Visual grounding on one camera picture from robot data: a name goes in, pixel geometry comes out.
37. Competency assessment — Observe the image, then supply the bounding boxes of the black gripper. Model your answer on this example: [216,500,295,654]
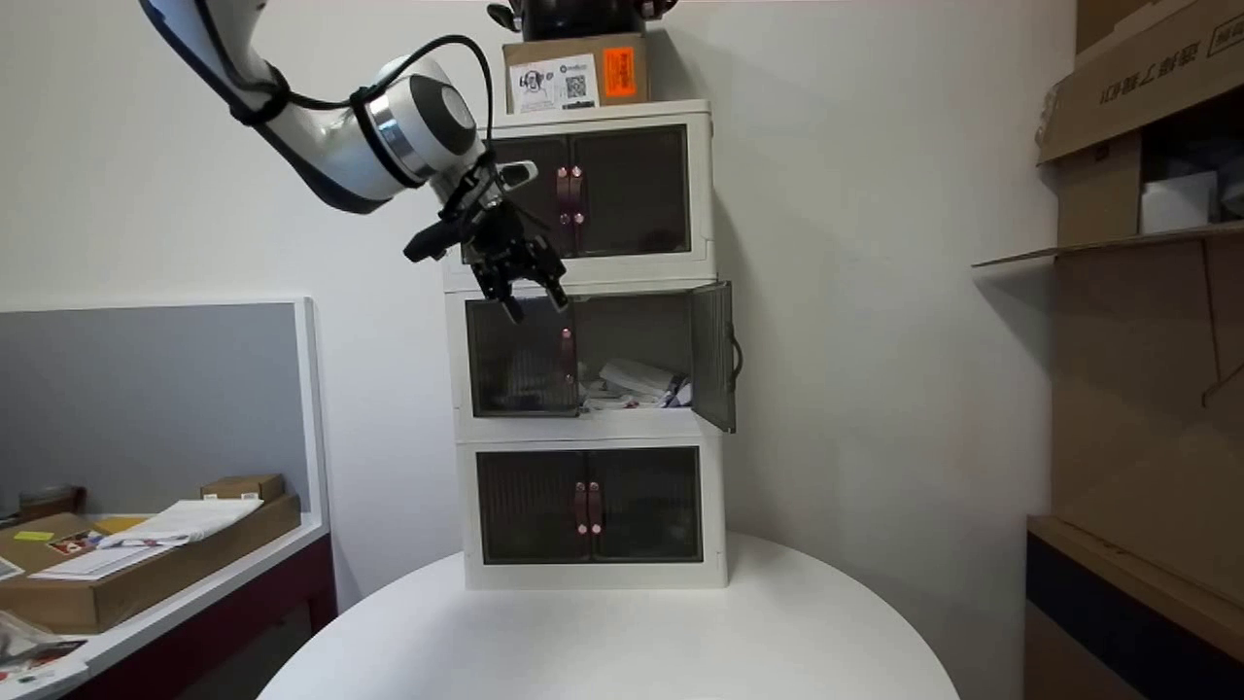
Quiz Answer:
[444,155,575,327]

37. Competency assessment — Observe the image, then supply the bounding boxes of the white stackable cabinet unit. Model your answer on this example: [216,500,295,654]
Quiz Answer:
[431,97,720,304]
[458,422,733,594]
[444,279,739,457]

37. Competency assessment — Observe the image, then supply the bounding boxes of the wooden low cabinet dark front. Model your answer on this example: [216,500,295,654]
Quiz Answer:
[1020,510,1244,700]

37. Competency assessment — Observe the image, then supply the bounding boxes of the pile of white packets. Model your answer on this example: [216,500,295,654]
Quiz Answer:
[581,352,698,415]

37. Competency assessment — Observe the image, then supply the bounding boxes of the cardboard box with orange sticker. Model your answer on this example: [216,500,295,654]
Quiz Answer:
[501,27,698,117]

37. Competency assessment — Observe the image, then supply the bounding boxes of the black device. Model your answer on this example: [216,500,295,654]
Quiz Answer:
[488,0,681,41]

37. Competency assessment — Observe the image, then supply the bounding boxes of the grey partition panel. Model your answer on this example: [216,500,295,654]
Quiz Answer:
[0,298,327,520]

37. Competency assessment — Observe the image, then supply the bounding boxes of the white side counter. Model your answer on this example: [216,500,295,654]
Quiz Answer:
[0,510,344,700]

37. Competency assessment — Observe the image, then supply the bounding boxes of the white paper sheets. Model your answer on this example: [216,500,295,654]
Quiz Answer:
[32,493,268,581]

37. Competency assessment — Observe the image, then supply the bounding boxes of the flat cardboard tray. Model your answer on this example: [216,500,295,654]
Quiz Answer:
[0,471,304,636]

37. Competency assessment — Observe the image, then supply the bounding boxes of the small cardboard box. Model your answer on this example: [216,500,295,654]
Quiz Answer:
[1045,132,1150,250]

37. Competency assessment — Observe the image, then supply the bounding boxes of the small white box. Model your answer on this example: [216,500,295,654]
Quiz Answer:
[1138,165,1226,237]

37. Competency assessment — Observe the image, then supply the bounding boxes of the printed cardboard box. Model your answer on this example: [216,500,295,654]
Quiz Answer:
[1032,0,1244,165]

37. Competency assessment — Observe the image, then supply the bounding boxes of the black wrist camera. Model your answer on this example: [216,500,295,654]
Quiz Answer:
[401,209,477,269]

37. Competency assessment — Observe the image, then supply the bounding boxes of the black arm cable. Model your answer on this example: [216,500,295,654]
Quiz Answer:
[229,32,506,170]

